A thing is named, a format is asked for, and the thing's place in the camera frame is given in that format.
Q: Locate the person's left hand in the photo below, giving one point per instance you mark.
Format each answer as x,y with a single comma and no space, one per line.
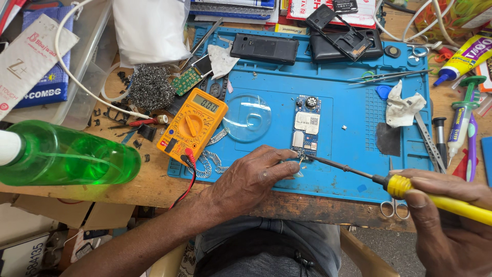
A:
242,188

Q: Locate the blue printed packet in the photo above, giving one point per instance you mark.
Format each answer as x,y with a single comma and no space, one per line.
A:
46,88

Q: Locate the white printed packet strip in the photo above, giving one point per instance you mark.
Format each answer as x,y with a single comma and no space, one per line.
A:
27,57

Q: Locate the dirty white cloth scrap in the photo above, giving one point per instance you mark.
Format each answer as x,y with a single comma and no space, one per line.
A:
403,109

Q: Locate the small round black part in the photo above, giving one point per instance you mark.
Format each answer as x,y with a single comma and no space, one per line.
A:
392,51

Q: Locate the small blue plastic scrap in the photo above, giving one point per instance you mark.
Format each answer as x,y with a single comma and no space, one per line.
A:
361,188

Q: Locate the black mobile phone body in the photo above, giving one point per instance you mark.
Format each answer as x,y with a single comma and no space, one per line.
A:
326,52

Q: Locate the small silver scissors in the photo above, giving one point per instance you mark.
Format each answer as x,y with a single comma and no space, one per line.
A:
417,50

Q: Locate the clear plastic storage box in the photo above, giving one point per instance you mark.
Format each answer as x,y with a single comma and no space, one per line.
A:
92,57

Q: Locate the green capped flux syringe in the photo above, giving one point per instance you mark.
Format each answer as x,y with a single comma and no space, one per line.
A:
459,123

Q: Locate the white plastic bag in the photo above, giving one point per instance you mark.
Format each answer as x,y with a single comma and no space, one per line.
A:
150,30

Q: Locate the red and white carton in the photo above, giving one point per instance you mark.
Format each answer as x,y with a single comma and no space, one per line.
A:
299,9

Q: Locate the blue silicone repair mat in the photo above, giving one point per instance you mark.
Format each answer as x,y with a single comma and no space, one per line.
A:
338,154

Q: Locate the blue flat case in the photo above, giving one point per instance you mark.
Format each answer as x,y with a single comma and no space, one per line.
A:
487,156

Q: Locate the grey steel wool ball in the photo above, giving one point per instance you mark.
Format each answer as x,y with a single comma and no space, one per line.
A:
152,88

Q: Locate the white number plate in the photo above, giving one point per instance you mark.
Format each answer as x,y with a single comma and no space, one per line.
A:
23,257

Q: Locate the scattered black plastic scraps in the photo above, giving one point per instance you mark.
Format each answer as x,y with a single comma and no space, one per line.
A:
123,111

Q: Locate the blue plastic opening pick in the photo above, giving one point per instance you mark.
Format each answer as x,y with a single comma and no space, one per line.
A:
382,92

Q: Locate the dark grey sponge pad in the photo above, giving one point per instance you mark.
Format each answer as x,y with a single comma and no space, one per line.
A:
388,139

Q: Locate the yellow glue tube blue nozzle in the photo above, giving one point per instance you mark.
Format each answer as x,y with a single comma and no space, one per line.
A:
467,57

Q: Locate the black phone back cover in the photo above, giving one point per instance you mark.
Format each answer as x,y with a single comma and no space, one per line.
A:
264,49

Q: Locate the green plastic bottle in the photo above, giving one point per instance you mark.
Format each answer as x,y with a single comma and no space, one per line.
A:
77,154

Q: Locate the bag of coloured rubber bands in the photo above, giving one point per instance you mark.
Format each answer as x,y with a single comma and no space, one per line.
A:
461,15

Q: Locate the black multimeter lead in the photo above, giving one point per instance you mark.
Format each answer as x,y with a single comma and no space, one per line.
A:
184,158

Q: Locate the yellow labelled strip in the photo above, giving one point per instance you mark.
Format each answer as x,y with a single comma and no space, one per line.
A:
290,29

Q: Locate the clear round magnifier lens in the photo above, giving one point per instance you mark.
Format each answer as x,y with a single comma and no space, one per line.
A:
246,117

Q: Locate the crumpled white tissue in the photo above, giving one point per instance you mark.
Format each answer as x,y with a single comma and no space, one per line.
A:
222,61

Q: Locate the blue phone circuit board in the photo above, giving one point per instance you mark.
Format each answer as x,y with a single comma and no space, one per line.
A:
306,123

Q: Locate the black phone battery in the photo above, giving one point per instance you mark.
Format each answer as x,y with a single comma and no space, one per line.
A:
344,5

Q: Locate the red plastic tool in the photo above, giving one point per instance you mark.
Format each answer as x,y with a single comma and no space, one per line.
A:
460,169

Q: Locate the green keypad board with screen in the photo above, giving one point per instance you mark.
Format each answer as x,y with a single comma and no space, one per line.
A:
188,79

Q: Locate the broad steel tweezers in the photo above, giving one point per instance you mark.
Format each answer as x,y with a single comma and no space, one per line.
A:
428,142

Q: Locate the stack of blue packets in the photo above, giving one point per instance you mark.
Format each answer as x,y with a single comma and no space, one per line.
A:
230,9

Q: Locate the red probe with brass tip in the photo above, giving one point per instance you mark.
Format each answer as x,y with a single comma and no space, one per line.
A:
148,121

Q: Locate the person's right hand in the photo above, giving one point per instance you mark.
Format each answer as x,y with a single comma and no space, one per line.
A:
453,246

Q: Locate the yellow digital multimeter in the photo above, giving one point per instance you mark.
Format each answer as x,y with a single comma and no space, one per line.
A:
192,125

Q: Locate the long steel blade tool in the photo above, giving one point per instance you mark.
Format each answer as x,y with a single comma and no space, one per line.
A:
203,40

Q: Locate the steel scissors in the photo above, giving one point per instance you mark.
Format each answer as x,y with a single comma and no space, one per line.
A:
395,209

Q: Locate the brown cardboard box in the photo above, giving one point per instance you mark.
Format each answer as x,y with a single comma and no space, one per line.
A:
57,209

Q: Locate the purple toothbrush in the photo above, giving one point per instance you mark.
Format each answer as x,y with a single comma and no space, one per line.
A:
472,154

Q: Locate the slim silver tweezers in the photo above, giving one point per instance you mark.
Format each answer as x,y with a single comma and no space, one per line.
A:
388,76

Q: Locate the black rubber keypad strip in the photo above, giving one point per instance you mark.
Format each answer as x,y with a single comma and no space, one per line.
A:
216,90

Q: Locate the black phone frame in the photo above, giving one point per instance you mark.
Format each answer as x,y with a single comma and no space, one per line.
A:
353,43

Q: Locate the red multimeter lead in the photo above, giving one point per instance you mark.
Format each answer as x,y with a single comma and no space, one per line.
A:
189,153

